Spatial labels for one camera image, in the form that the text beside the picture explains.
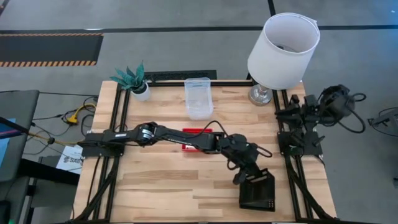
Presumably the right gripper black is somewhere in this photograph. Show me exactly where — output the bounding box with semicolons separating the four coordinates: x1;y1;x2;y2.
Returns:
275;94;320;126

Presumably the silver glass lamp base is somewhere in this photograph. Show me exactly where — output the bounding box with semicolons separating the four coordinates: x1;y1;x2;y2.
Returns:
248;83;273;107

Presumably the white lamp shade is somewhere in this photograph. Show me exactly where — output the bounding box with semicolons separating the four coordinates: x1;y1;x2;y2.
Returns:
247;12;321;91

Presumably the black tripod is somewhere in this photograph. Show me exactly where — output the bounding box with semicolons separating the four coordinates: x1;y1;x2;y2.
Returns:
368;106;398;138

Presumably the black perforated floor strip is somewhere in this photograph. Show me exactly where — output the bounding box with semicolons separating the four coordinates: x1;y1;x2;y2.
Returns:
143;69;218;82

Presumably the white plant pot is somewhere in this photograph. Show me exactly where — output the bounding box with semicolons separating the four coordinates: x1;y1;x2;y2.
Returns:
131;83;152;102

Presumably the green artificial snake plant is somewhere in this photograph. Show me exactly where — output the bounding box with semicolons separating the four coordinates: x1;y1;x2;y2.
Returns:
109;60;150;91

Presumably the white printed paper sheet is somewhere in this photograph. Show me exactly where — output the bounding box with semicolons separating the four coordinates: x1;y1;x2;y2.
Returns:
55;144;85;175

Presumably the black hazard-striped floor mat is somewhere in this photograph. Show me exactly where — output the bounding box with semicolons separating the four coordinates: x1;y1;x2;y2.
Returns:
0;32;104;68

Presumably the grey desk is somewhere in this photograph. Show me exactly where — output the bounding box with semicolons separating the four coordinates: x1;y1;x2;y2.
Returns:
0;90;40;183

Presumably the blue screen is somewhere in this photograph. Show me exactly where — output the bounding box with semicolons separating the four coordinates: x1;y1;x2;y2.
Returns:
0;118;17;167

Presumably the black aluminium table frame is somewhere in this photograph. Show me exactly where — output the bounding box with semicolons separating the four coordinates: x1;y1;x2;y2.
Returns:
67;79;340;224

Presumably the yellow cable connector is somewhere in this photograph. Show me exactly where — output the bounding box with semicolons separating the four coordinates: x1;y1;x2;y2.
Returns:
67;103;97;124

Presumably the black floor cable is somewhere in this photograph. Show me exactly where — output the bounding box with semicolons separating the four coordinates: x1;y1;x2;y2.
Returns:
30;95;99;126

